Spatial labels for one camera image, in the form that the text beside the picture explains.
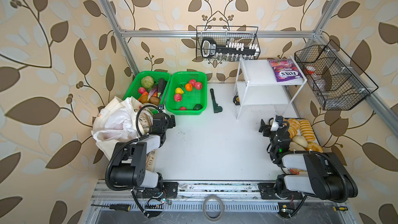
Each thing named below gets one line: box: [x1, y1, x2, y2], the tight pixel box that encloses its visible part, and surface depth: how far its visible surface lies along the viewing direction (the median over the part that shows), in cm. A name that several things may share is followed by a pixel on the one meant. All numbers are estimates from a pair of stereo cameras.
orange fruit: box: [185, 82, 193, 92], surface depth 114 cm
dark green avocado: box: [192, 103, 203, 111], surface depth 101 cm
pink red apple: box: [194, 81, 203, 91], surface depth 117 cm
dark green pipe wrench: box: [209, 88, 223, 114], surface depth 107 cm
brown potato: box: [149, 96, 161, 106], surface depth 106 cm
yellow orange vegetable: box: [140, 94, 150, 104], surface depth 107 cm
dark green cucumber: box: [157, 77, 168, 98], surface depth 110 cm
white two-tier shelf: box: [234, 55, 308, 120], surface depth 83 cm
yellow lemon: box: [175, 87, 184, 94], surface depth 114 cm
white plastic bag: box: [91, 96, 140, 143], surface depth 76 cm
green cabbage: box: [140, 75, 154, 89], surface depth 114 cm
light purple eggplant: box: [147, 84, 159, 101], surface depth 110 cm
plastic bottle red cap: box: [304, 65, 317, 80], surface depth 84 cm
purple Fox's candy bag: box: [267, 58, 304, 83], surface depth 80 cm
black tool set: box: [201, 37, 261, 59], surface depth 84 cm
